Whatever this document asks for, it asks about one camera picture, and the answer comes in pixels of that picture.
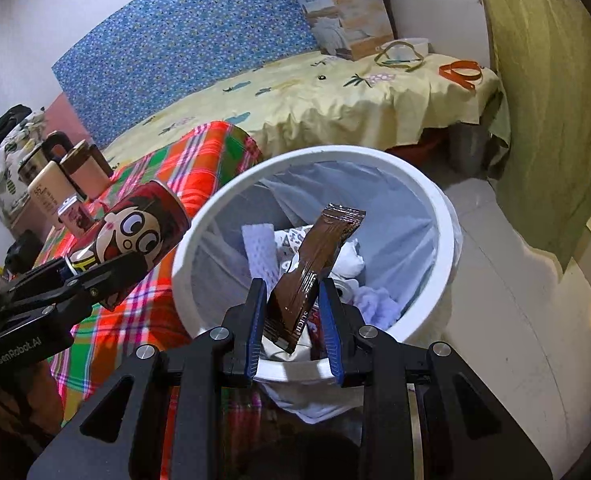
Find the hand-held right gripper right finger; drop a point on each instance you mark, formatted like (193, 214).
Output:
(331, 332)

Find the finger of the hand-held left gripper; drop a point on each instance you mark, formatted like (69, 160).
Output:
(40, 272)
(100, 280)

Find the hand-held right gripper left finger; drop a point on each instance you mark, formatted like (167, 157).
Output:
(255, 332)

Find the strawberry milk carton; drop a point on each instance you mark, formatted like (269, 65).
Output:
(315, 321)

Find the red drink can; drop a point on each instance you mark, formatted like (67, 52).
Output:
(140, 230)

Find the brown sachet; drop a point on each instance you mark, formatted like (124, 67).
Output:
(315, 260)

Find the white round trash bin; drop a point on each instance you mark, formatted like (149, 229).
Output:
(425, 195)

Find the small purple drink carton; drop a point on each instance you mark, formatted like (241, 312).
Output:
(75, 217)

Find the crumpled white tissue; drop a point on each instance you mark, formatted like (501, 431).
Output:
(350, 260)

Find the pink electric kettle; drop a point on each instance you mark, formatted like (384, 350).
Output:
(50, 195)

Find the pink mug with brown lid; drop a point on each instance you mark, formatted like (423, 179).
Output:
(88, 175)

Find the pineapple print pillow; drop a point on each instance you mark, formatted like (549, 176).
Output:
(8, 165)

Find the white bin liner bag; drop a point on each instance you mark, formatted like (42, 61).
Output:
(395, 240)

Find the black bag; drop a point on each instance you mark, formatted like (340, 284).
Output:
(0, 127)

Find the plaid tablecloth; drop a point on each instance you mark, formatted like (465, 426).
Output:
(205, 160)

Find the yellow printed bedsheet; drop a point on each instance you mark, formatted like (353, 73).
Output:
(325, 105)

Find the blue floral mattress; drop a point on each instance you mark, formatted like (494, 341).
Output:
(185, 40)

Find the white bowl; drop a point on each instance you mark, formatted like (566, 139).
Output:
(418, 46)

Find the printed cardboard box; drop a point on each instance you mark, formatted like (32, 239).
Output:
(355, 10)

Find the yellow-green curtain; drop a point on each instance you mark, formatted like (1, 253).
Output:
(540, 85)

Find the white board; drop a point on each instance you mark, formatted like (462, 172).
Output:
(450, 15)

